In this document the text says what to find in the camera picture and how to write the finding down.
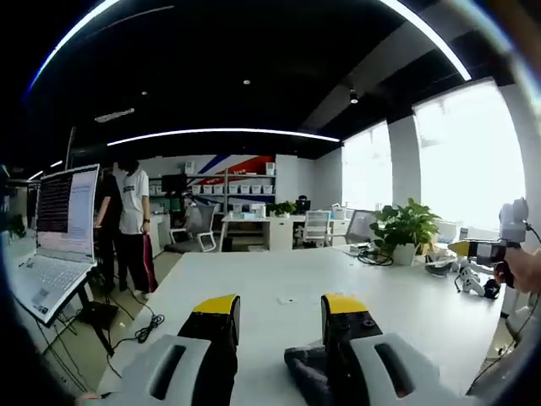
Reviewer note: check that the white laptop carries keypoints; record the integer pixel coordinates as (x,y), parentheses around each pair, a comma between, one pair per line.
(63,211)

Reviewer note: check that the white office desk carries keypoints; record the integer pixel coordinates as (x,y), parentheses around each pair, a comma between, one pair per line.
(279,232)

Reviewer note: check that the white handheld controller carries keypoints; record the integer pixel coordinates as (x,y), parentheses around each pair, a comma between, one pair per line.
(469,267)
(473,285)

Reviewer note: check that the small green desk plant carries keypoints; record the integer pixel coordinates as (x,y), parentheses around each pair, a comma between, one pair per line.
(281,208)

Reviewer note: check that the black ceiling spotlight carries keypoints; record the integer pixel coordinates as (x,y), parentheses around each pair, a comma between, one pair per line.
(353,97)

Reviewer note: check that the small black device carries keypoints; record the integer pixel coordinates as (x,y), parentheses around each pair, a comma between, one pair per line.
(491,291)

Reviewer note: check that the black monitor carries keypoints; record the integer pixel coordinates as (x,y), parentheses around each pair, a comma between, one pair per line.
(173,184)

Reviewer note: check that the dark grey towel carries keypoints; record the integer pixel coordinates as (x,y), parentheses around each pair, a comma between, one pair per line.
(304,376)

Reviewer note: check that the shelf with white boxes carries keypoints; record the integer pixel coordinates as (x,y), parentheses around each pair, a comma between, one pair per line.
(236,188)

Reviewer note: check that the white headset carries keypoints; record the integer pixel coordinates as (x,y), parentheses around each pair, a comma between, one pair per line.
(439,268)

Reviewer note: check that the white office chair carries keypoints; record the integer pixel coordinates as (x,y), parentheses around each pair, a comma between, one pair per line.
(317,222)

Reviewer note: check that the grey mesh office chair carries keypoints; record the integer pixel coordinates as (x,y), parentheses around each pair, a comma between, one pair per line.
(361,224)
(207,220)

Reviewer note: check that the curved ceiling light strip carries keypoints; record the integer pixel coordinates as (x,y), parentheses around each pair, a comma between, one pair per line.
(439,42)
(63,42)

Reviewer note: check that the green potted plant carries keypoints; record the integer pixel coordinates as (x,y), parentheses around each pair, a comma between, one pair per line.
(406,224)

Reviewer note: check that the straight ceiling light strip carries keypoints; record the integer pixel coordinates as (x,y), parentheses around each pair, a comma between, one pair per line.
(211,132)

